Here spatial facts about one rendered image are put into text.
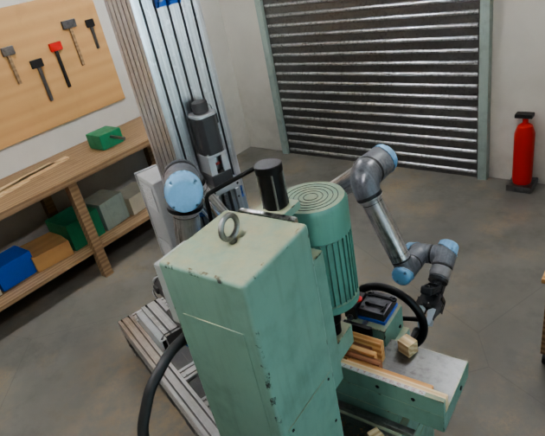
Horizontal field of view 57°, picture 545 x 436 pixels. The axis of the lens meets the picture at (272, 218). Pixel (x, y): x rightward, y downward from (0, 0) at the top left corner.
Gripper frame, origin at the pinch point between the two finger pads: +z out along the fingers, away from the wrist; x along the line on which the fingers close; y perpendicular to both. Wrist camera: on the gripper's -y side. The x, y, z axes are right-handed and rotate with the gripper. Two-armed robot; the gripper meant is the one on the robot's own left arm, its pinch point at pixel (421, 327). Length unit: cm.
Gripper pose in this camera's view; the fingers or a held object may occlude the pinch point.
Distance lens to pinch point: 189.1
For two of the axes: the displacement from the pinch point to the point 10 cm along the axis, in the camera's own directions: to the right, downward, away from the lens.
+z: -3.9, 8.5, -3.4
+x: -8.1, -1.4, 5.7
